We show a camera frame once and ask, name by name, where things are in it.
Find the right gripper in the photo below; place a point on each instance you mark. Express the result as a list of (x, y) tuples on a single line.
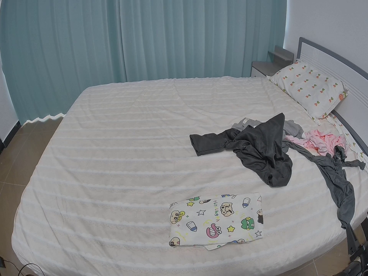
[(360, 255)]

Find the white printed pyjama top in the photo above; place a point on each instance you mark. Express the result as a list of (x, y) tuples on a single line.
[(215, 223)]

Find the bed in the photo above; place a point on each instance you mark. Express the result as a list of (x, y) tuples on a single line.
[(115, 154)]

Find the dark grey garment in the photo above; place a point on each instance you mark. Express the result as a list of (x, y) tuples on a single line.
[(342, 194)]

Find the pink garment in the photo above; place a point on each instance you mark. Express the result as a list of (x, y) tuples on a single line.
[(322, 142)]

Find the light grey garment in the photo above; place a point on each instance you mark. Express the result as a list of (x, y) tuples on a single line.
[(293, 129)]

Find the black garment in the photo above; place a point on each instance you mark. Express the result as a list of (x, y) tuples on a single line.
[(258, 148)]

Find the white printed pillow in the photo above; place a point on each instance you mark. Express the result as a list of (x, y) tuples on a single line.
[(310, 85)]

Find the grey bedside table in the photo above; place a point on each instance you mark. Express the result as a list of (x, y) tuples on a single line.
[(261, 67)]

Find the blue-green curtain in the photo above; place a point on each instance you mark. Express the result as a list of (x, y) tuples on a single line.
[(86, 39)]

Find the black power adapter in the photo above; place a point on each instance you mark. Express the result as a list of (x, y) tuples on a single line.
[(2, 262)]

